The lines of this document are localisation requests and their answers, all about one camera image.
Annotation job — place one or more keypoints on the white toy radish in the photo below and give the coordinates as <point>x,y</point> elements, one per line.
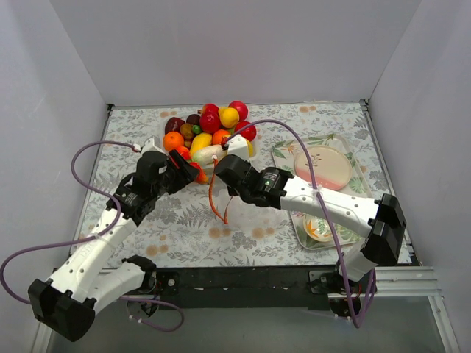
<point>205,155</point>

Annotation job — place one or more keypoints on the small floral bowl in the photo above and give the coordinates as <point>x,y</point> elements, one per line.
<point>317,228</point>

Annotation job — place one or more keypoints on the red toy apple back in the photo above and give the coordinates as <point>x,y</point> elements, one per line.
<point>210,108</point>

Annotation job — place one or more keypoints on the yellow toy banana bunch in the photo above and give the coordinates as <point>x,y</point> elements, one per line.
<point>250,148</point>

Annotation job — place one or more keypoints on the brown yellow toy fruit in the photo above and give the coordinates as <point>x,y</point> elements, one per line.
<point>186,130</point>

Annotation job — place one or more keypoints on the yellow toy peach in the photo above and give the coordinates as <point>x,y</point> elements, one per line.
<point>228,116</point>

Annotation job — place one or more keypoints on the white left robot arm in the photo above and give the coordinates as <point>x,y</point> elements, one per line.
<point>69,300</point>

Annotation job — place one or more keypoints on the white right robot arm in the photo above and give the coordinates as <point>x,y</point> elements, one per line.
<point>379,222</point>

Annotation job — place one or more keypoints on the clear zip top bag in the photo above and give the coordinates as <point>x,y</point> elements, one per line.
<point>240,215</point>

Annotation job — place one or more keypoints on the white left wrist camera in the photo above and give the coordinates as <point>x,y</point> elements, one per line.
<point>152,144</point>

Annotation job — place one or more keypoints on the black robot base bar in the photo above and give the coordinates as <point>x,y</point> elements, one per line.
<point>314,287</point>

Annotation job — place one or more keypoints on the dark red toy apple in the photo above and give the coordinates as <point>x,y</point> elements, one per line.
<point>173,125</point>

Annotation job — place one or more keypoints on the orange toy orange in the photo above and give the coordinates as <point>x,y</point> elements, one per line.
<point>172,140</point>

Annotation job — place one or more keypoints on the red toy apple right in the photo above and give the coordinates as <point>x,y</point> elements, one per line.
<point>248,132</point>

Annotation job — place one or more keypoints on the red toy pomegranate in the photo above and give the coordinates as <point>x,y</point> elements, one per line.
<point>209,122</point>

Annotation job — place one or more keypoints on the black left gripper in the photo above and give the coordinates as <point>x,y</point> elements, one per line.
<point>180,168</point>

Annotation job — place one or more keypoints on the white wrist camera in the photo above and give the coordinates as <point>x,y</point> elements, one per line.
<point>152,144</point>
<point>238,146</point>

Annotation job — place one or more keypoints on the red toy apple top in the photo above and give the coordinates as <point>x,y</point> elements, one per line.
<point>241,108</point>

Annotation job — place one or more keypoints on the red yellow toy mango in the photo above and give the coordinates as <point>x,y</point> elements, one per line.
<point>200,141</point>

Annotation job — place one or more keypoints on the white plastic fruit basket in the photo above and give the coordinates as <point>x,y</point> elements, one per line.
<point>256,144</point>

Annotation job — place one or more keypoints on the pink and cream plate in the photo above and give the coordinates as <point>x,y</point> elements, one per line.
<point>332,169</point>

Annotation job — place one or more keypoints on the small orange toy tangerine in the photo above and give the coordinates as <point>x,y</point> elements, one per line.
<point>220,136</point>

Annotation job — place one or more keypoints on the small green toy lime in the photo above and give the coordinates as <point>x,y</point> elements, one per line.
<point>196,129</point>

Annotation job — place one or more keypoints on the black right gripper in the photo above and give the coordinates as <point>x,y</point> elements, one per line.
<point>224,168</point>

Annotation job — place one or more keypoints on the floral rectangular tray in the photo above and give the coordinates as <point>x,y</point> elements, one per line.
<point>289,156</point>

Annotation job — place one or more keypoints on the dark purple toy plum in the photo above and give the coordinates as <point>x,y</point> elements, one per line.
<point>193,119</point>

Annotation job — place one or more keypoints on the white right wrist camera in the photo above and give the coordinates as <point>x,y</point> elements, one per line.
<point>238,146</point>

